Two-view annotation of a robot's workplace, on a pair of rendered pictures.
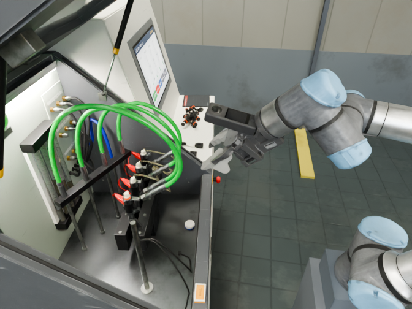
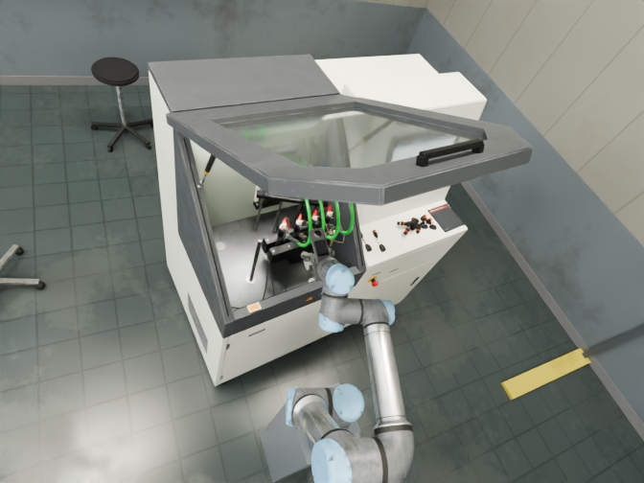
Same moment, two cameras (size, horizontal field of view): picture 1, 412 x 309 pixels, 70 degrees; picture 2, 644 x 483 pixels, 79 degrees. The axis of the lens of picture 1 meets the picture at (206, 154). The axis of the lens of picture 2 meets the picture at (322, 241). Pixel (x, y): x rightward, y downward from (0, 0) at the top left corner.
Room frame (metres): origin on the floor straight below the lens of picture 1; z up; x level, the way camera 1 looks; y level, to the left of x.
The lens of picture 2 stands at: (-0.03, -0.53, 2.42)
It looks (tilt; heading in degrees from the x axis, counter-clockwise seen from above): 52 degrees down; 38
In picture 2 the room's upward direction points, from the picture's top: 25 degrees clockwise
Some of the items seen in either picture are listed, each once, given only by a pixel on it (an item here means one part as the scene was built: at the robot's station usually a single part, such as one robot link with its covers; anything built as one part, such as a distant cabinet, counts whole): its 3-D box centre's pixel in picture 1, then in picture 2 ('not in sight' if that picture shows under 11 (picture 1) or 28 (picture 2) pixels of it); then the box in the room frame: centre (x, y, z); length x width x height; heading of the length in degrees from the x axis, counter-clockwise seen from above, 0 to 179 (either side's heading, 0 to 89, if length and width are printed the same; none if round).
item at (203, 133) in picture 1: (192, 124); (409, 231); (1.36, 0.07, 0.96); 0.70 x 0.22 x 0.03; 178
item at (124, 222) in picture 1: (143, 212); (297, 244); (0.79, 0.24, 0.91); 0.34 x 0.10 x 0.15; 178
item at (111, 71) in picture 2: not in sight; (121, 102); (0.48, 2.21, 0.29); 0.49 x 0.47 x 0.58; 172
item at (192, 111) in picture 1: (192, 114); (418, 224); (1.40, 0.07, 1.01); 0.23 x 0.11 x 0.06; 178
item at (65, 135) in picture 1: (68, 128); not in sight; (0.92, 0.50, 1.20); 0.13 x 0.03 x 0.31; 178
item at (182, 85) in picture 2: not in sight; (290, 187); (1.04, 0.69, 0.75); 1.40 x 0.28 x 1.50; 178
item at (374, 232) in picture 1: (377, 243); (342, 404); (0.52, -0.48, 1.07); 0.13 x 0.12 x 0.14; 153
